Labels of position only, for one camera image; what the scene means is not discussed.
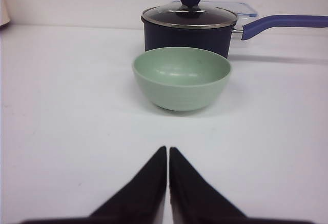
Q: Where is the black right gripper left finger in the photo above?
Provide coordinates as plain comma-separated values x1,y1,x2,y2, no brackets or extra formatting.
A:
91,146,167,218

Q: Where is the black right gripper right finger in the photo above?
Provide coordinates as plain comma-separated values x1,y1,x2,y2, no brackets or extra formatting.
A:
169,147,246,218

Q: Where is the green bowl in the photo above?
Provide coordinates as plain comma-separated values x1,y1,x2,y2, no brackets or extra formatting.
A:
132,47,232,111

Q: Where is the dark blue saucepan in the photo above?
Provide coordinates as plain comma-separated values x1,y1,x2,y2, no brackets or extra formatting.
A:
141,15,327,57

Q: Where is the glass pot lid blue knob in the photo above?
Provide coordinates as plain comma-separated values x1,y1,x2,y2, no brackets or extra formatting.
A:
141,0,238,29

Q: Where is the clear container blue rim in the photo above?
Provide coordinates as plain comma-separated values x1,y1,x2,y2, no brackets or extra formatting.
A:
169,0,258,49

